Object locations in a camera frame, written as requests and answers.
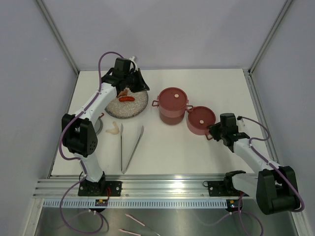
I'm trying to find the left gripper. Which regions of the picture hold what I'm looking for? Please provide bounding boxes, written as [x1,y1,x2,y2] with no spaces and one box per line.
[123,68,149,93]

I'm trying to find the dark red lid back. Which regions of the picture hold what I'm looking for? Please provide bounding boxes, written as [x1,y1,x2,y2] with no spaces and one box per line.
[157,87,189,111]

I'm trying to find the pink lunch container with handle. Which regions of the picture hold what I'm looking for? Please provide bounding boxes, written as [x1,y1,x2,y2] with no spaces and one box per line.
[186,106,216,141]

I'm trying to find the grey glass pot lid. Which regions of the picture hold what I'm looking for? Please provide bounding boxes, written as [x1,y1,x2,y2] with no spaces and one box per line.
[94,113,104,135]

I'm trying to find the metal tongs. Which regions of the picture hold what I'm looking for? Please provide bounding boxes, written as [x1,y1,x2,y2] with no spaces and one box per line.
[120,124,144,174]

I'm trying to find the dark red lunch container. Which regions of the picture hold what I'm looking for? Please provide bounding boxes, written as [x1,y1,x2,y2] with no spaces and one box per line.
[159,113,185,125]

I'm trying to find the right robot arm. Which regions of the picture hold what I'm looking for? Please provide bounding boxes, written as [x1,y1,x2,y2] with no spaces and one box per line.
[209,123,305,215]

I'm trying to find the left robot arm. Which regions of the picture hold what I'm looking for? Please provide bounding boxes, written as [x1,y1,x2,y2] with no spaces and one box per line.
[59,68,149,196]

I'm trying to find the red sausage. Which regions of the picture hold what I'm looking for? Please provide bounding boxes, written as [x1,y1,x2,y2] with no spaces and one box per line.
[119,96,135,102]

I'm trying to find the speckled ceramic plate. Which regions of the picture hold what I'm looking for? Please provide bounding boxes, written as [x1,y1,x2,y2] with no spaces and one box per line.
[105,88,149,119]

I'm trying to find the pink stick upper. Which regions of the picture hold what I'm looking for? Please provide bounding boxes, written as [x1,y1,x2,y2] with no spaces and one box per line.
[125,213,146,227]

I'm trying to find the pink stick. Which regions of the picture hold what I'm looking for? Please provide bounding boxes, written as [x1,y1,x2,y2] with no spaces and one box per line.
[118,229,141,236]
[125,213,146,227]

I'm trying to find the pink stick lower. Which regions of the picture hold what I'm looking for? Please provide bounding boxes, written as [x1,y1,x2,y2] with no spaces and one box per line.
[118,229,141,236]

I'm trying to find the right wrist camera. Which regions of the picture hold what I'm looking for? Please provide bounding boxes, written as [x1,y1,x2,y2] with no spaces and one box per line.
[220,113,237,127]

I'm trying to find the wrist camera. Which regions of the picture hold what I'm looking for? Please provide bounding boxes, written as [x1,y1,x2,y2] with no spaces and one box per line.
[113,58,136,76]
[220,113,237,127]

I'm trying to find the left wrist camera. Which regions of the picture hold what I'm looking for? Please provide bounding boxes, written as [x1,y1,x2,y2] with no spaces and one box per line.
[113,58,136,76]

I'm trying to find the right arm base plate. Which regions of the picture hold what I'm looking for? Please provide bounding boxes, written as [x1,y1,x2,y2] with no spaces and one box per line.
[202,180,241,197]

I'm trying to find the aluminium front rail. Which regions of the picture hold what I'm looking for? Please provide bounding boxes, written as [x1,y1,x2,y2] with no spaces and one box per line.
[32,174,225,199]

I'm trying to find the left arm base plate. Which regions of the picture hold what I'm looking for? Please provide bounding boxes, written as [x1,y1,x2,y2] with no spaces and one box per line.
[78,180,122,197]

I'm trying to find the left aluminium post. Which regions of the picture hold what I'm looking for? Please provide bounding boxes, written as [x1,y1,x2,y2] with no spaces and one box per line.
[34,0,80,77]

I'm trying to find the aluminium post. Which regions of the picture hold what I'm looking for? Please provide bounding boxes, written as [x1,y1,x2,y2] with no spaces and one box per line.
[248,0,294,75]
[34,0,80,77]

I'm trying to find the right aluminium post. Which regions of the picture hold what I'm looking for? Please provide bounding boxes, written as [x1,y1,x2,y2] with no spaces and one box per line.
[248,0,294,75]

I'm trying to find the white slotted cable duct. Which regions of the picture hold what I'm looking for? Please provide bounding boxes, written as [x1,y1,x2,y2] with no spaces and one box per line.
[43,199,227,209]

